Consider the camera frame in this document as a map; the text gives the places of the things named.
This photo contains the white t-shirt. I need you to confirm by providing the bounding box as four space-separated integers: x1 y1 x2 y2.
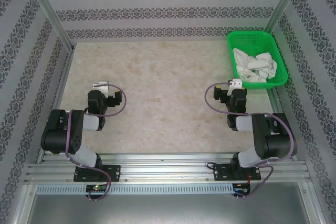
233 47 278 83

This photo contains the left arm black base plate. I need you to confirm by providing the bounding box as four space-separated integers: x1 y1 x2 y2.
73 165 121 183

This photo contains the aluminium frame post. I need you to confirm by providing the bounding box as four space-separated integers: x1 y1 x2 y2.
264 0 308 35
22 0 75 51

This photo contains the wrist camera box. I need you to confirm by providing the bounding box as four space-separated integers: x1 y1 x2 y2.
227 78 243 90
92 80 110 95

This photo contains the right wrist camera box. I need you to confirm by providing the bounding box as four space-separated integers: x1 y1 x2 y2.
227 78 243 90

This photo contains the green plastic basket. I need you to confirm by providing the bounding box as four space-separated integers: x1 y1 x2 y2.
226 30 289 90

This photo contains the grey sheet metal tray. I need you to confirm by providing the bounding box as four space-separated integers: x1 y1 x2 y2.
15 184 325 224

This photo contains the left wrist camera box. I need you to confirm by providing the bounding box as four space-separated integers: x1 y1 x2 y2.
92 80 110 95

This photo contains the left controller board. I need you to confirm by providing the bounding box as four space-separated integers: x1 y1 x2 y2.
86 184 109 193

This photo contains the slotted grey cable duct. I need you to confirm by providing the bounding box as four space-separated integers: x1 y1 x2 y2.
36 184 235 195

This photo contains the controller board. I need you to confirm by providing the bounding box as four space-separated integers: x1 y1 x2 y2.
233 183 251 192
86 184 109 193

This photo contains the right controller board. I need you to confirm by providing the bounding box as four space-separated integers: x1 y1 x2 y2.
233 183 251 192

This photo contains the aluminium mounting rail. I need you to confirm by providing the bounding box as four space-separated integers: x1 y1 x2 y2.
25 152 312 185

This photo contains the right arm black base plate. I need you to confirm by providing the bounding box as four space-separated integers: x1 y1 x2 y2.
214 162 261 182

